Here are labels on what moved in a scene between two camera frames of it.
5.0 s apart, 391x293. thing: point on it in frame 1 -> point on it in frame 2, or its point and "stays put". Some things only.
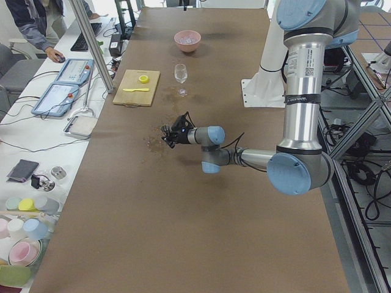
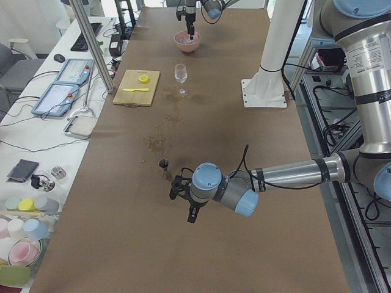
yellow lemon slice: (143, 79) stays put
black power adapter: (116, 45) stays put
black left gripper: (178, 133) -> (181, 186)
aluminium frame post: (82, 18) stays put
